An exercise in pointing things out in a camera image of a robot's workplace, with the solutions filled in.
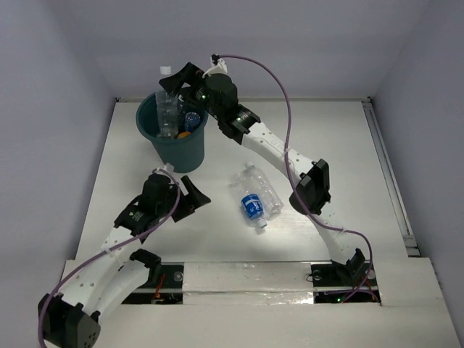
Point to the silver foil strip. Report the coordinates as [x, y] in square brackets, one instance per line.
[247, 283]

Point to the clear ribbed bottle white cap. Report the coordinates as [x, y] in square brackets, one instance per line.
[167, 114]

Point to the blue label bottle white cap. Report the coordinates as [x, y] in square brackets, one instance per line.
[250, 204]

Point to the orange juice bottle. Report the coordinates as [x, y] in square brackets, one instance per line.
[184, 134]

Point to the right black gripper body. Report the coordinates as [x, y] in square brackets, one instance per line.
[201, 93]

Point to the aluminium rail right edge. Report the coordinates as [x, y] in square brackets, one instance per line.
[403, 222]

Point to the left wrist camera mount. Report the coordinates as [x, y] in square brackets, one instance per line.
[167, 170]

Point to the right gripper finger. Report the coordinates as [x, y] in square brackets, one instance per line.
[177, 84]
[191, 73]

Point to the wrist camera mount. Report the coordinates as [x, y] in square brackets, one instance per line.
[167, 170]
[217, 66]

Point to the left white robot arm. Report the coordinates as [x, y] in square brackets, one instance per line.
[71, 314]

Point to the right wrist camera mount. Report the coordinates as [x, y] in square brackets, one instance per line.
[217, 66]

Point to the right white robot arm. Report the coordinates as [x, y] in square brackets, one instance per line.
[310, 183]

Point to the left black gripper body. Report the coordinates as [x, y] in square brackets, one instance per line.
[182, 202]

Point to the dark green plastic bin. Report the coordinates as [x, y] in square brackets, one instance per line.
[184, 154]

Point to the clear crushed bottle white cap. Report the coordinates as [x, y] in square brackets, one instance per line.
[265, 190]

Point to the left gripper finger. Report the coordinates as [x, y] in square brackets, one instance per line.
[187, 184]
[189, 203]

